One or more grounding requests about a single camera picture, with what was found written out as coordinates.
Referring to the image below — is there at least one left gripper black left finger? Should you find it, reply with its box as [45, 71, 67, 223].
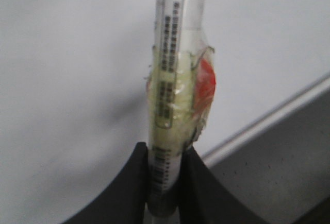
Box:
[65, 142, 148, 223]

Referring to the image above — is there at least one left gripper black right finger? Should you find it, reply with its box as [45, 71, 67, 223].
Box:
[178, 147, 266, 223]

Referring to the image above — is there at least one white whiteboard marker with tape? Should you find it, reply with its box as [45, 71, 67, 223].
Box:
[146, 0, 216, 223]

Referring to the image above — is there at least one white whiteboard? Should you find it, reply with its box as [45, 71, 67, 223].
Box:
[1, 0, 329, 223]

